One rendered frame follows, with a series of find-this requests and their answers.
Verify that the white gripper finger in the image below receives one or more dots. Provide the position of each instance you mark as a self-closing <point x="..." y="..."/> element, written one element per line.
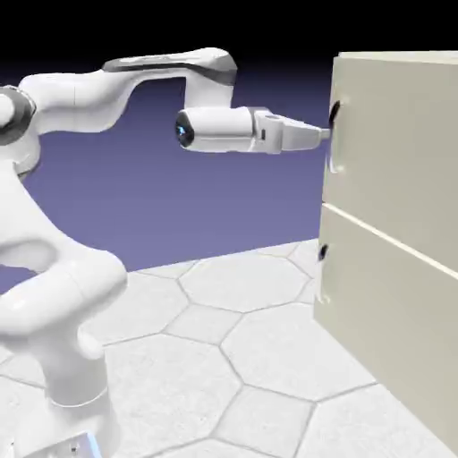
<point x="325" y="134"/>

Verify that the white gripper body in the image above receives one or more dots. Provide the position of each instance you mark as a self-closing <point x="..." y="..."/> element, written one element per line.
<point x="298" y="136"/>

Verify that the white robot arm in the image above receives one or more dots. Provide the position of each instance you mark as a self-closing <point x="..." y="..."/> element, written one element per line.
<point x="68" y="293"/>

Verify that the cream cabinet door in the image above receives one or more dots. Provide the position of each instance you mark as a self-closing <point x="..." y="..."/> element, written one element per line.
<point x="390" y="322"/>
<point x="397" y="154"/>

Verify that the cream painted cabinet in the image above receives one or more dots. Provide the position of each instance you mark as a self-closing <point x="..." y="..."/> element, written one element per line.
<point x="393" y="232"/>

